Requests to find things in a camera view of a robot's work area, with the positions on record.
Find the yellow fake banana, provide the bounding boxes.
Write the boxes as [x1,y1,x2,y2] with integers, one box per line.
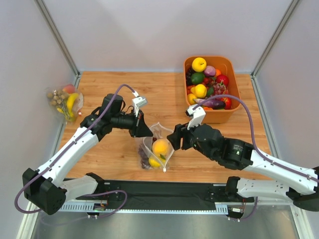
[66,93,79,118]

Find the aluminium frame post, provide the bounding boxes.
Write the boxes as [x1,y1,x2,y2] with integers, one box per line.
[34,0,81,78]
[251,0,301,78]

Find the aluminium frame post right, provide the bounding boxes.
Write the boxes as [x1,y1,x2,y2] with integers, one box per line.
[251,0,301,78]

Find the purple fake eggplant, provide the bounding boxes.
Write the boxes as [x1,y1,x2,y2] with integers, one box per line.
[193,99,226,110]

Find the green fake lime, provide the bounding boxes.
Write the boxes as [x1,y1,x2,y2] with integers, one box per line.
[191,72,205,85]

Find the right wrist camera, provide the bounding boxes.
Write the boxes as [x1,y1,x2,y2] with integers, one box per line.
[185,105,206,130]

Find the small yellow fake lemon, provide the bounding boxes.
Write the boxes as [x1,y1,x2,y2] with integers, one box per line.
[149,156,162,168]

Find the red purple fake grapes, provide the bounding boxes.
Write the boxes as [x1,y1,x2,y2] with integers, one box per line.
[212,83,228,96]

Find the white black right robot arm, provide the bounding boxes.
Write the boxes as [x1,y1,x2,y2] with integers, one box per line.
[167,124,319,212]

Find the brown fake longan bunch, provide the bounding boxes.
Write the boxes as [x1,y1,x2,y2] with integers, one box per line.
[46,90,69,106]

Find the yellow fake lemon large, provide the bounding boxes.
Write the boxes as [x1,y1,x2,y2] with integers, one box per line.
[193,84,207,98]

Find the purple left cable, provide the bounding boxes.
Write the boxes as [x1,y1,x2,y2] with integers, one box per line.
[14,84,140,214]

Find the clear polka dot zip bag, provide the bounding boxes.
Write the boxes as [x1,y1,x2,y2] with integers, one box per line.
[135,122,174,173]

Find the red fake peach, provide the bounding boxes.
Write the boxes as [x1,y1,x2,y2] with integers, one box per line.
[62,84,76,94]

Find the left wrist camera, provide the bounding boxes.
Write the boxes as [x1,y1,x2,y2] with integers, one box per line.
[132,96,148,117]

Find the purple fake onion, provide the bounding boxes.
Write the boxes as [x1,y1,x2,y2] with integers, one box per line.
[203,65,216,77]

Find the orange yellow fake peach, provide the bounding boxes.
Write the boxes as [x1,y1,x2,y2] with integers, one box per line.
[152,138,170,157]

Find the dark purple fake grapes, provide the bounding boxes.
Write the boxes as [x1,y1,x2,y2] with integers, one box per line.
[138,144,151,169]

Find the orange plastic bin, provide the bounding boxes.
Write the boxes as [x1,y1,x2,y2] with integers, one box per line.
[184,56,240,123]

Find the red fake apple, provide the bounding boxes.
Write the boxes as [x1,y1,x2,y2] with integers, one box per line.
[216,74,229,86]

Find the aluminium frame post left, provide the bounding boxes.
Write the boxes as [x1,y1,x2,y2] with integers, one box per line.
[34,0,81,78]

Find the clear bag with banana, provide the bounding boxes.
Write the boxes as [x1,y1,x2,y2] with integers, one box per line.
[46,84,84,123]

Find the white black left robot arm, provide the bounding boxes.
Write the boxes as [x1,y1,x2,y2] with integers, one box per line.
[22,93,153,215]

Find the yellow fake apple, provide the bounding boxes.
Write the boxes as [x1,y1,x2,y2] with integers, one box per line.
[191,57,207,72]

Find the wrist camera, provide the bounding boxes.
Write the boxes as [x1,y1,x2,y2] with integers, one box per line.
[132,96,148,117]
[185,105,206,130]

